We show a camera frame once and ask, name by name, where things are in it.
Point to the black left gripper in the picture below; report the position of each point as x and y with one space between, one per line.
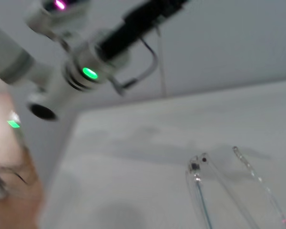
133 28

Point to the white box with green light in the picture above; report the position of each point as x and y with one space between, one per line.
13 124

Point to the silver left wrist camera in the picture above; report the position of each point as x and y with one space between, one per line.
52 14

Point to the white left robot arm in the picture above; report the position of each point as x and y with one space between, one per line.
52 81

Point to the clear transparent glasses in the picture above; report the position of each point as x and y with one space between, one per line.
197 181

